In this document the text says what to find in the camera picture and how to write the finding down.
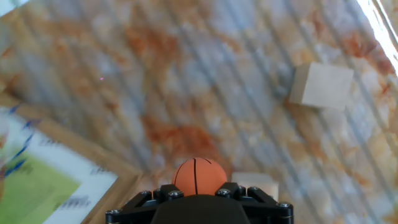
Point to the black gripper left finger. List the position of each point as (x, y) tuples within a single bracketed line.
[(133, 213)]

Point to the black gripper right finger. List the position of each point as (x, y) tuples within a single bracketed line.
[(267, 213)]

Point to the small orange basketball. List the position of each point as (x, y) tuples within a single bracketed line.
[(199, 177)]

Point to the light wooden cube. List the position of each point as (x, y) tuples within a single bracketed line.
[(255, 182), (323, 85)]

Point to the orange marble pattern mat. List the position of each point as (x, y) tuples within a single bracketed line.
[(186, 77)]

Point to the wooden picture frame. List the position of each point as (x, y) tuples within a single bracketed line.
[(46, 193)]

